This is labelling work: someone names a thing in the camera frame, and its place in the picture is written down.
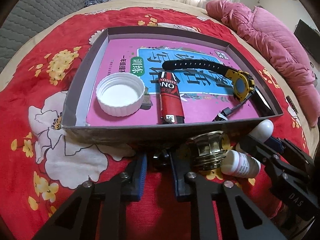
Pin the brass metal knob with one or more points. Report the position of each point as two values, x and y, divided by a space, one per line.
207 151

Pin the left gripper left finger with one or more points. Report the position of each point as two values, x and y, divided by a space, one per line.
98 210

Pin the red lighter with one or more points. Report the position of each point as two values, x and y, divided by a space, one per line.
170 101

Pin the pink and blue book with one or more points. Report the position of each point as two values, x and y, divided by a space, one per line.
199 94

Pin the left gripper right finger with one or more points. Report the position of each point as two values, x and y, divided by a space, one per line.
219 210

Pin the white plastic jar lid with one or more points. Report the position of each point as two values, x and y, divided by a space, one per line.
120 94

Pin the pink quilted comforter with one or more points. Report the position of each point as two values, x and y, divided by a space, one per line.
277 44

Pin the grey quilted sofa back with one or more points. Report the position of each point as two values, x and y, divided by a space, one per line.
30 17

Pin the yellow black wrist watch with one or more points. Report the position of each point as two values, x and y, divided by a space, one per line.
242 82

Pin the grey shallow cardboard box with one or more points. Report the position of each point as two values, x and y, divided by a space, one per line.
79 94

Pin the white oval case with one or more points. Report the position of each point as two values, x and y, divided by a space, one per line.
263 130

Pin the beige bed sheet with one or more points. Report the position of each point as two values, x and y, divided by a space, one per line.
162 5

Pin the white pill bottle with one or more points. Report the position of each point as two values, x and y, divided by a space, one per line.
240 165

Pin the blue patterned cloth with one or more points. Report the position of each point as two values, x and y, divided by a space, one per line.
88 3

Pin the black television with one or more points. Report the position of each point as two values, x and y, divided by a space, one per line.
309 38

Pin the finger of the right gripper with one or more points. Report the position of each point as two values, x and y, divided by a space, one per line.
275 164
291 153

